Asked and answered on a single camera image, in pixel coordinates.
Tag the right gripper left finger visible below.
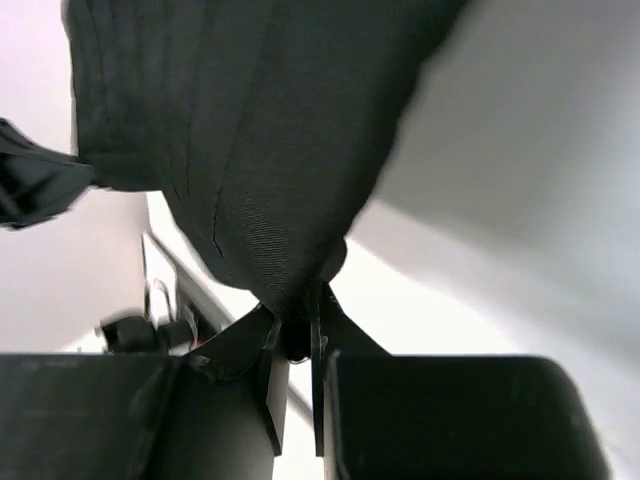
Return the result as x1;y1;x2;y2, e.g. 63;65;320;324
1;308;288;480

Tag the black skirt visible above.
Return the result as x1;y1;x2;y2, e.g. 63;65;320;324
0;0;471;321

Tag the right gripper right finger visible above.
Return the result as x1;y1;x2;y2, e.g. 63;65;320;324
310;284;611;479

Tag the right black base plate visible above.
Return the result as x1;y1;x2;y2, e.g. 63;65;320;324
96;315;198;354

